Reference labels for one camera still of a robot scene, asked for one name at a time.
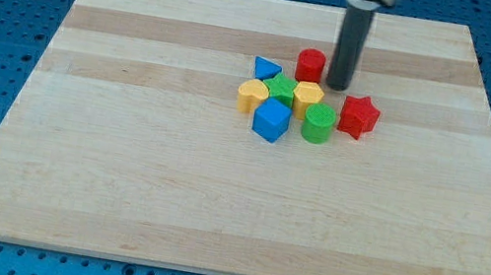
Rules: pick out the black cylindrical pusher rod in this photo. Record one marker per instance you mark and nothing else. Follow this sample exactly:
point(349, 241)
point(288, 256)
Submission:
point(352, 36)

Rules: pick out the red star block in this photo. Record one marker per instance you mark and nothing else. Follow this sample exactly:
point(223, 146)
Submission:
point(358, 116)

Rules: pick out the yellow hexagon block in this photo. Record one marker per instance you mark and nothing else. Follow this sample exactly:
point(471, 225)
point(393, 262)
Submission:
point(305, 94)

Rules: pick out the green star block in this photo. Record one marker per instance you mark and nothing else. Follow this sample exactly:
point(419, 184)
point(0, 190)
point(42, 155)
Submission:
point(281, 88)

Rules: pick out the red cylinder block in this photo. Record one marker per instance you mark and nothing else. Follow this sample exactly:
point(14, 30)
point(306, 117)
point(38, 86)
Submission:
point(310, 65)

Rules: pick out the green cylinder block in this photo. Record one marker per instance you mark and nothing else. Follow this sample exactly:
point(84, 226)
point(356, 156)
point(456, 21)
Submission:
point(319, 120)

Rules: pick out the blue triangle block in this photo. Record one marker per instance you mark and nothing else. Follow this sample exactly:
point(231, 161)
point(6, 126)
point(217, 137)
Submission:
point(265, 69)

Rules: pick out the blue cube block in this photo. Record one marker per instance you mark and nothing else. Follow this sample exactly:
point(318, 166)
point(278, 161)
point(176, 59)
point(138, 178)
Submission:
point(271, 120)

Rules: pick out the wooden board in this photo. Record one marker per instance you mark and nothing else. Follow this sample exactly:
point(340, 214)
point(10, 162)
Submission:
point(126, 143)

